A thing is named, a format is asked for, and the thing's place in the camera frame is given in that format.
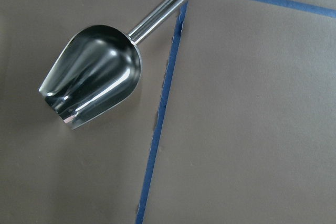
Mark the steel ice scoop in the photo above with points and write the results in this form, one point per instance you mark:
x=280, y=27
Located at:
x=99, y=68

